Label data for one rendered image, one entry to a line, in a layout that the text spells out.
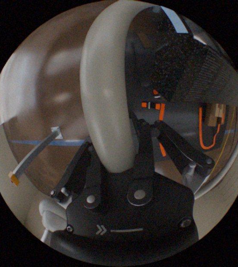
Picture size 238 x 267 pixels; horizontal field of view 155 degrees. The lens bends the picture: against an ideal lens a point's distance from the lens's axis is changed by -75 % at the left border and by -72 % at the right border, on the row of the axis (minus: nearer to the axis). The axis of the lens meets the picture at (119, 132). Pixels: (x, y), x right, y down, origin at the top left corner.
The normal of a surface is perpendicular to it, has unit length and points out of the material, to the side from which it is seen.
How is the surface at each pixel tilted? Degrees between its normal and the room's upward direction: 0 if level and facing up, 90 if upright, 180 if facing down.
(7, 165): 90
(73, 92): 0
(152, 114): 0
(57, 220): 98
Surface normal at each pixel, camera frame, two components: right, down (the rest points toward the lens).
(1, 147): 0.99, -0.05
